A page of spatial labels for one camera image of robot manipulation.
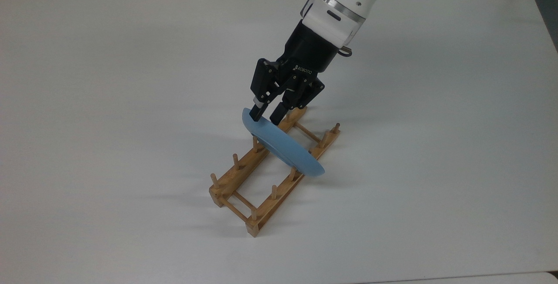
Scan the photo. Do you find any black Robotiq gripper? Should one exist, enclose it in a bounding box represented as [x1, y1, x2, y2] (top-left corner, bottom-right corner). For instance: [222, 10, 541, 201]
[249, 18, 341, 126]

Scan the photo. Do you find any wooden plate rack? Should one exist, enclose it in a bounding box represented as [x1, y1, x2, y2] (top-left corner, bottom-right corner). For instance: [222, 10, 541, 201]
[209, 106, 341, 237]

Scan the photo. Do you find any blue plate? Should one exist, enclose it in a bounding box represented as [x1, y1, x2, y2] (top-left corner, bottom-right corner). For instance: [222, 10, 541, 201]
[241, 108, 326, 178]

